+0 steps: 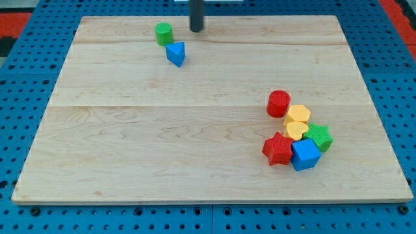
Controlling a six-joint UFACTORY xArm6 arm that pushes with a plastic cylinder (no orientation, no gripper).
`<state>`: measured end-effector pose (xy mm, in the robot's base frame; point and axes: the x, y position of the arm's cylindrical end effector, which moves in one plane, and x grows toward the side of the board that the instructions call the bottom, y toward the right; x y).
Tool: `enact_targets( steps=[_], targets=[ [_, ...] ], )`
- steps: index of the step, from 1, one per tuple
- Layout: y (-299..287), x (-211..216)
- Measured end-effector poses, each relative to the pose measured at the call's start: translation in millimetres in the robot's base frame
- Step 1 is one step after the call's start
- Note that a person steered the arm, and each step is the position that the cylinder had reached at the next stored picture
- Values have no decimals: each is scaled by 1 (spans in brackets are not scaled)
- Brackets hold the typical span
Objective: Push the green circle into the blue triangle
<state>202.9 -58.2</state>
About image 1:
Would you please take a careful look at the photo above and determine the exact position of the blue triangle block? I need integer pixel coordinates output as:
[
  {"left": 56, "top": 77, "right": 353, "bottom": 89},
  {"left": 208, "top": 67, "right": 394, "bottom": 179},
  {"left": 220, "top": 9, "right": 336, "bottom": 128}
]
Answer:
[{"left": 165, "top": 42, "right": 186, "bottom": 68}]

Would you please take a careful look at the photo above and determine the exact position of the red cylinder block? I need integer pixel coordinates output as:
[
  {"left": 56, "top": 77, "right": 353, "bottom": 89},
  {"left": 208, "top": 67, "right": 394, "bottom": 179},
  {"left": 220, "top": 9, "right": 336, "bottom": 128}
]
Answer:
[{"left": 266, "top": 90, "right": 291, "bottom": 118}]

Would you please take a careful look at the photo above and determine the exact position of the red star block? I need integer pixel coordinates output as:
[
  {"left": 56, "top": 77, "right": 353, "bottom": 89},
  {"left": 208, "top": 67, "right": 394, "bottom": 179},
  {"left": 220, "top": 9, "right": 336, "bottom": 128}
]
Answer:
[{"left": 262, "top": 132, "right": 294, "bottom": 166}]

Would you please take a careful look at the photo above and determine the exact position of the light wooden board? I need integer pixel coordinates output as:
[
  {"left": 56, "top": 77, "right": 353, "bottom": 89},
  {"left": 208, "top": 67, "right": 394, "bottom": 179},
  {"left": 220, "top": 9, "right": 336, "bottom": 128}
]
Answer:
[{"left": 11, "top": 15, "right": 413, "bottom": 205}]

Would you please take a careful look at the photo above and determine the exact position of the yellow heart block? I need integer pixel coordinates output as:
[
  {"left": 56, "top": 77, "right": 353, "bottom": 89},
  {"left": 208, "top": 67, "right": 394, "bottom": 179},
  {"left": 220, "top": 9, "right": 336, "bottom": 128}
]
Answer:
[{"left": 284, "top": 122, "right": 309, "bottom": 141}]

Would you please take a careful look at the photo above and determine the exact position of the yellow hexagon block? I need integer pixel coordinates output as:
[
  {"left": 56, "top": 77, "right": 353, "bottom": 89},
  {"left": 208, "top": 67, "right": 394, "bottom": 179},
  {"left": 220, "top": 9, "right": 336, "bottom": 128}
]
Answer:
[{"left": 283, "top": 105, "right": 311, "bottom": 127}]

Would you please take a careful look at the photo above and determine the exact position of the green cylinder block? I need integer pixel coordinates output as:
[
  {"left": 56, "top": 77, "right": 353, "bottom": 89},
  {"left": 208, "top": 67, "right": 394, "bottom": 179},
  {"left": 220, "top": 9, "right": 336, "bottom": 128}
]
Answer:
[{"left": 155, "top": 22, "right": 174, "bottom": 46}]

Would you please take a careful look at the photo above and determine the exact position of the blue cube block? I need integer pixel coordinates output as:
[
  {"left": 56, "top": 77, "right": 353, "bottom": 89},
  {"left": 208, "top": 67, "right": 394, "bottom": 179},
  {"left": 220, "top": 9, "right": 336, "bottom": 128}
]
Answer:
[{"left": 291, "top": 139, "right": 322, "bottom": 171}]

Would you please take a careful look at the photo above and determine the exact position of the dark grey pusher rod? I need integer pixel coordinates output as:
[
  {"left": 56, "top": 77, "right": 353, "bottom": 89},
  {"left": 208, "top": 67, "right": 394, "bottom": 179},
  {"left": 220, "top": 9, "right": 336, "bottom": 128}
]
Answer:
[{"left": 188, "top": 0, "right": 205, "bottom": 33}]

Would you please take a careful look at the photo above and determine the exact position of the green star block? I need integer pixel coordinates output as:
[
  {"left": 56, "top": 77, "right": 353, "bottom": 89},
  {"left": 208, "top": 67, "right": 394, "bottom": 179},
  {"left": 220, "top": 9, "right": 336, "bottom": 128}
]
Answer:
[{"left": 302, "top": 123, "right": 333, "bottom": 153}]

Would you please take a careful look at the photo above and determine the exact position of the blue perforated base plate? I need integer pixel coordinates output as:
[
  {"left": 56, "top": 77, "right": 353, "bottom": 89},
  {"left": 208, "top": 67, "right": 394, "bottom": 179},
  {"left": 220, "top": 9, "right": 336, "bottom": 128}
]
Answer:
[{"left": 1, "top": 0, "right": 415, "bottom": 233}]

